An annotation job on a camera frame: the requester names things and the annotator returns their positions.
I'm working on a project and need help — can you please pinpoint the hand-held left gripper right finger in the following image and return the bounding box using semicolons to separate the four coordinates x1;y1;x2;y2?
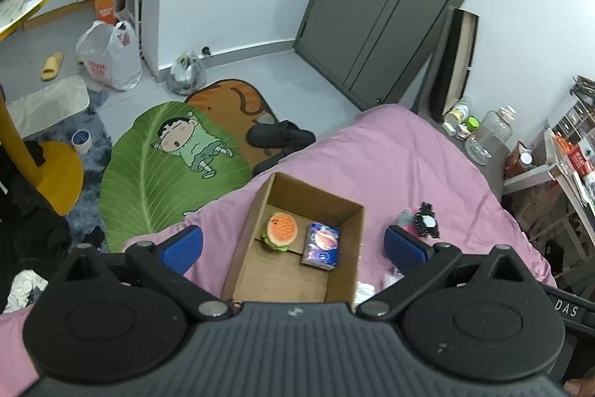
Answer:
356;225;535;320

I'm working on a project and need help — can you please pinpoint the white bottle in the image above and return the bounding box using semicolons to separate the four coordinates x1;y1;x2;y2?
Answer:
444;100;470;125

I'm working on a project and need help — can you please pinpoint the orange snack bag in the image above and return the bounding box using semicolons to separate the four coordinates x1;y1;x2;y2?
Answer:
504;141;537;181

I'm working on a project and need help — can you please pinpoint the grey door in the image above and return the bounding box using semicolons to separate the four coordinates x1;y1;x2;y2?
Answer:
294;0;512;112

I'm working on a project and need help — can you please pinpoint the small drawer organizer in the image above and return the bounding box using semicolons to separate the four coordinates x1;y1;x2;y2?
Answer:
555;90;595;137

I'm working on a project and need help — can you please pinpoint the blue and white tape roll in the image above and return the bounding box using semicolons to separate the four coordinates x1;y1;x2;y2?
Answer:
71;129;92;154

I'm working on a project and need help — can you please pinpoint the white narrow rack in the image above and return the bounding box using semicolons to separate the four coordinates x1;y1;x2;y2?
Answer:
132;0;159;77

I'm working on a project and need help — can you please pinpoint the blue shaggy rug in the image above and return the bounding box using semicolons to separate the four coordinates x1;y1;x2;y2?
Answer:
23;90;112;249

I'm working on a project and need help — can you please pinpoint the yellow slipper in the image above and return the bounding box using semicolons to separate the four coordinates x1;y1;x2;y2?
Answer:
40;51;64;81

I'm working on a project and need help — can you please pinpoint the grey plastic trash bag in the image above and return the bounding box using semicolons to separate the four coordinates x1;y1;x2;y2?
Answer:
166;49;208;95

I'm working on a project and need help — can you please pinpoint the pink bed sheet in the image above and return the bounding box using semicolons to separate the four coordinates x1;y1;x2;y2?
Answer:
0;104;559;384

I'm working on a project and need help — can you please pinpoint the glass bowl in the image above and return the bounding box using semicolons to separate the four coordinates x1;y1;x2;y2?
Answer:
465;137;493;165

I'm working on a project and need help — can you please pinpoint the person's right hand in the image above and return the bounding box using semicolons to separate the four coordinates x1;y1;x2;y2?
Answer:
565;380;595;397

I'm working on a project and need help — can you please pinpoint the green leaf cartoon rug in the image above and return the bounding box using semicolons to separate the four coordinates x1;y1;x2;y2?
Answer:
99;100;254;253

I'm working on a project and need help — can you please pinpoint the grey plush toy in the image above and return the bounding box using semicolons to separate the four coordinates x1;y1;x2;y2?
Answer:
395;207;419;235

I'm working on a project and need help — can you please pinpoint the black fabric shoe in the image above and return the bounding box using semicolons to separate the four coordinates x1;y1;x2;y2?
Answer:
245;120;317;177

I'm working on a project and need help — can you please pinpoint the white patterned cloth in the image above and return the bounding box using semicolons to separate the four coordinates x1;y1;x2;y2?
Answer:
2;270;49;314

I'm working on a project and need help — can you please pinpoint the orange cardboard box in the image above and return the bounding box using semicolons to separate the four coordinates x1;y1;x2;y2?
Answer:
93;0;126;26

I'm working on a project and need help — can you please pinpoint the white plastic packet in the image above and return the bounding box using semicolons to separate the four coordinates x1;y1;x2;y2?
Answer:
356;282;379;305

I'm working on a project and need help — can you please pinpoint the clear plastic jar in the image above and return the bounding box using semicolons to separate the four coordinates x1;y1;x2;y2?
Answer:
476;106;517;147

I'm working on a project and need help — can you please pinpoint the black clothes pile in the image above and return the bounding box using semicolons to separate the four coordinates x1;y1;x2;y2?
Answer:
0;137;70;314

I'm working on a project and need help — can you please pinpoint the orange cat rug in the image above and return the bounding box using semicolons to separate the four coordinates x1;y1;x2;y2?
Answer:
184;78;280;167

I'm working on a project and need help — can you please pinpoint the white plastic shopping bag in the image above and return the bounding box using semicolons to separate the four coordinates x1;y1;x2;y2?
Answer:
75;20;143;92

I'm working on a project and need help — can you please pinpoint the brown cardboard box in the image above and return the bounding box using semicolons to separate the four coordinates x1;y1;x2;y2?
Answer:
221;172;364;304

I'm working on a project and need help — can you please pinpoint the white cushion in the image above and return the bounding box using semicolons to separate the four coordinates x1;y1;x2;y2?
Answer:
6;74;91;137

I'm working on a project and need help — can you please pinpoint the burger plush toy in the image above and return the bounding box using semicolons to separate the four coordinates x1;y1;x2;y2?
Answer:
260;212;299;253

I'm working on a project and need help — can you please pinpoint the white shelf rack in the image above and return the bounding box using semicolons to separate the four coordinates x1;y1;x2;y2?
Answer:
502;127;595;286

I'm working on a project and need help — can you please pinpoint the yellow stool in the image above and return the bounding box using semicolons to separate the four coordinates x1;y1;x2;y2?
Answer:
0;85;85;217

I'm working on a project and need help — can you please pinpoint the black wooden board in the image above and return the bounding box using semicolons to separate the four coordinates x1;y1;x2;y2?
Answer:
428;6;479;123

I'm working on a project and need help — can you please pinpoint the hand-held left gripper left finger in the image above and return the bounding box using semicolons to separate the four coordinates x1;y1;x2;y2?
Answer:
56;226;233;321

